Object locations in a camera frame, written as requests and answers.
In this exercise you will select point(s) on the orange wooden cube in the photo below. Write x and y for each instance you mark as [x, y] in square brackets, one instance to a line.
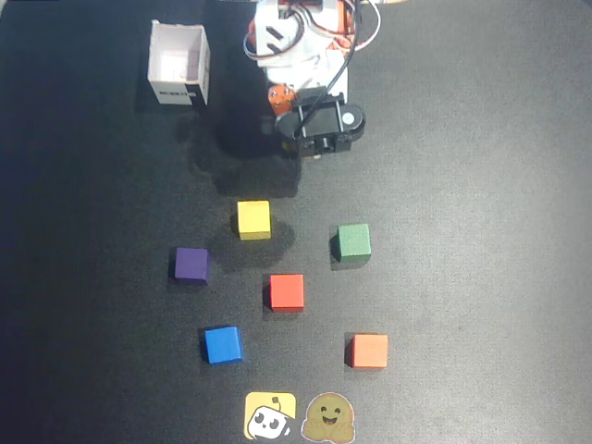
[368, 350]

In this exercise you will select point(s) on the hugging face emoji sticker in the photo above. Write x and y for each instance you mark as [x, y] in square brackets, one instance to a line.
[329, 416]

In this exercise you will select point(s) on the green wooden cube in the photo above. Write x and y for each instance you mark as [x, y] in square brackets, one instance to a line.
[353, 241]

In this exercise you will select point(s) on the purple wooden cube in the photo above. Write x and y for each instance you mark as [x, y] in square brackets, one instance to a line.
[192, 264]

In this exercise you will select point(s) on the blue wooden cube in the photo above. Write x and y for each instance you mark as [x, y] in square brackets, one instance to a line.
[223, 344]

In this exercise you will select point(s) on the black felt mat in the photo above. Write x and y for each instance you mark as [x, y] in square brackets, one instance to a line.
[462, 231]

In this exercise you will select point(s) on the red wooden cube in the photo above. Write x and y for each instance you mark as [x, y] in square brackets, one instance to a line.
[287, 291]

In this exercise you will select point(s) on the yellow robot face sticker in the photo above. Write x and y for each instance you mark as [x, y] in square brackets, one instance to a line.
[270, 414]

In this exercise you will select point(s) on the white open cardboard box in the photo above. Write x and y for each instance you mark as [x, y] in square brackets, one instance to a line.
[178, 65]

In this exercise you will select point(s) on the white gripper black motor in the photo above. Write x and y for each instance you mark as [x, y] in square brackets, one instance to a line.
[280, 101]

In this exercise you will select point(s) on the tan wooden piece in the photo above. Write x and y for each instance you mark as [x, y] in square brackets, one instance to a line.
[394, 2]

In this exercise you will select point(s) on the yellow wooden cube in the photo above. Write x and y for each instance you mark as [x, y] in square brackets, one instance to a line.
[253, 218]

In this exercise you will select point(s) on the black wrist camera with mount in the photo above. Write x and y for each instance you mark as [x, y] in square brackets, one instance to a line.
[324, 125]

